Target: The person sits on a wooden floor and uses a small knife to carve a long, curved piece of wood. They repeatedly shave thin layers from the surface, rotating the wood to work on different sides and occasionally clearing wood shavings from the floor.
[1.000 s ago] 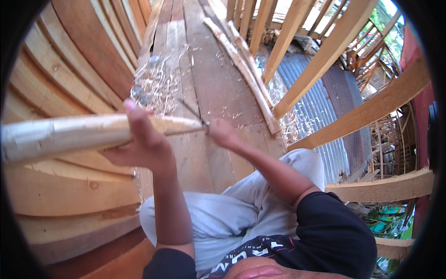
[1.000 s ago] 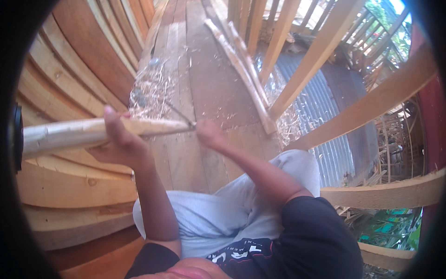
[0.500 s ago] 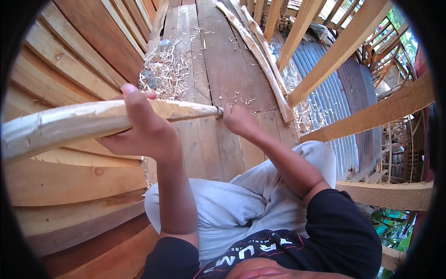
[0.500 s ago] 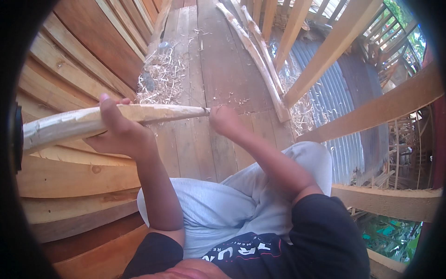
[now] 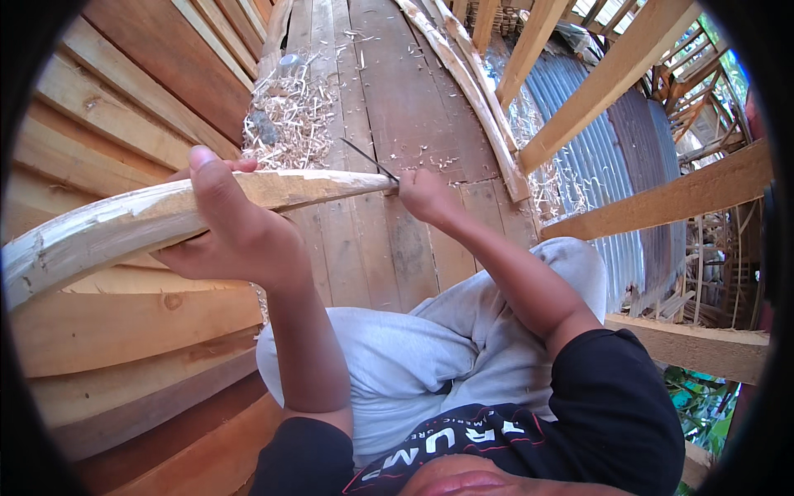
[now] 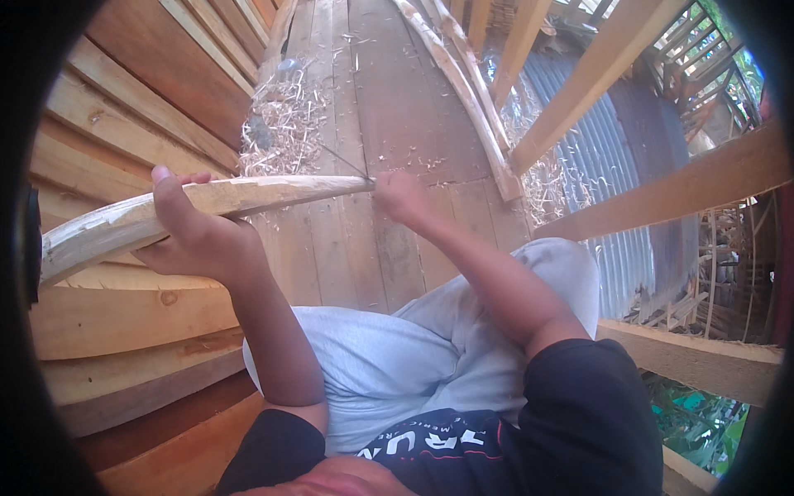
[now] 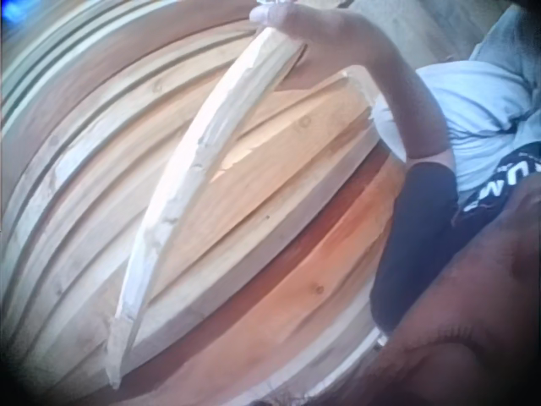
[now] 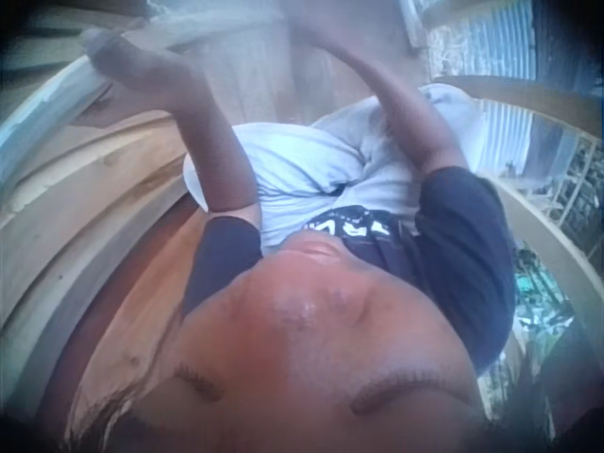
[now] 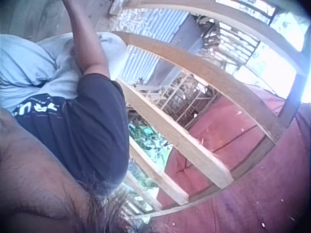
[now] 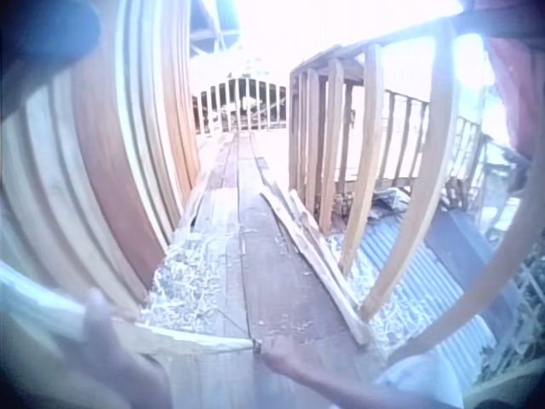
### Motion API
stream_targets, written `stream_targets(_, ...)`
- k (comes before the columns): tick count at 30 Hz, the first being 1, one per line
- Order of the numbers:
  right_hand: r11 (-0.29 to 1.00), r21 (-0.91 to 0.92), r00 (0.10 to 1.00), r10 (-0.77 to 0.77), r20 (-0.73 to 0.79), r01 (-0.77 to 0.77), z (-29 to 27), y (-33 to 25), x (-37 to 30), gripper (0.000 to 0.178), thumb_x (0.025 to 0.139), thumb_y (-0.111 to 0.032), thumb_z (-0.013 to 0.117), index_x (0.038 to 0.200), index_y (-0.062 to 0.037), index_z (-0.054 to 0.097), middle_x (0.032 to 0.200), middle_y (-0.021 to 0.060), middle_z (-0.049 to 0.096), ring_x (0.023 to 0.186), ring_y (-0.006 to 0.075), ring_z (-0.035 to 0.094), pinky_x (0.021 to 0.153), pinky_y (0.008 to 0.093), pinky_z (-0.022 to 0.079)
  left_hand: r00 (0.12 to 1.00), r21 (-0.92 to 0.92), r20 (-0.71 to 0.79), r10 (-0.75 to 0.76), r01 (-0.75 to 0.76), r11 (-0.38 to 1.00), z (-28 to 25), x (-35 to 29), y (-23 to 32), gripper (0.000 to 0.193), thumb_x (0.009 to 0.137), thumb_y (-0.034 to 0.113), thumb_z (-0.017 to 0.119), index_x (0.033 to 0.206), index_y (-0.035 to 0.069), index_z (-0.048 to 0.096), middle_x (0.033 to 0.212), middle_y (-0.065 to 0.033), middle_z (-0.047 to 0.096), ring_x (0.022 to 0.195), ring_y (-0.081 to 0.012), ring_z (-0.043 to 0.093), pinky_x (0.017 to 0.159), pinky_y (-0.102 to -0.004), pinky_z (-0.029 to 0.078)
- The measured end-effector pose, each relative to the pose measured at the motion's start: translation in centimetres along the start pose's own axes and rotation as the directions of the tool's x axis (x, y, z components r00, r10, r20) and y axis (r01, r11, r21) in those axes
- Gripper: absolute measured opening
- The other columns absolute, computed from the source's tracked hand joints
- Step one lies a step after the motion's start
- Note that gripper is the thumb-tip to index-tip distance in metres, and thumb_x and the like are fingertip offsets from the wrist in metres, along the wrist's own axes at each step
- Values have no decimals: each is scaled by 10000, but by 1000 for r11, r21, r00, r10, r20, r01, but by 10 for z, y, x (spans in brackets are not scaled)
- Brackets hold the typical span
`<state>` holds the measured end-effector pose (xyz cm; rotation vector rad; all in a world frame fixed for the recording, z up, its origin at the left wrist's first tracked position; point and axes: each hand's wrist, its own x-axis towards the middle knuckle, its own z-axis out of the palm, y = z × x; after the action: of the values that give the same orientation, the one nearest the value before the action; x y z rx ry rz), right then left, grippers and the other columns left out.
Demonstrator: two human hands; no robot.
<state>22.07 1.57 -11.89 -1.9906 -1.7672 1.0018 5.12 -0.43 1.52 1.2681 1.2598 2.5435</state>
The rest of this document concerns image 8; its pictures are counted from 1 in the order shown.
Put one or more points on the person's left hand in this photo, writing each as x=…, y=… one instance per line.
x=141, y=61

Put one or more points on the pale grey wooden plank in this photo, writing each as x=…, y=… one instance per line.
x=52, y=101

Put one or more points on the light wooden board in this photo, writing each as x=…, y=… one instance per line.
x=80, y=189

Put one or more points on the person's legs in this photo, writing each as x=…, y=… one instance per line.
x=302, y=165

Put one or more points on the reddish brown wooden board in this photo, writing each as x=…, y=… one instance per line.
x=137, y=292

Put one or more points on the corrugated metal sheet fence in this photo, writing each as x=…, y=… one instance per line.
x=491, y=42

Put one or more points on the brown wooden beam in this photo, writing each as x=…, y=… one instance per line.
x=524, y=96

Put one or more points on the brown wooden post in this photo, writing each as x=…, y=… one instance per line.
x=255, y=71

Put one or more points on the curved light wooden rail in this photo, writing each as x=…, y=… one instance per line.
x=552, y=236

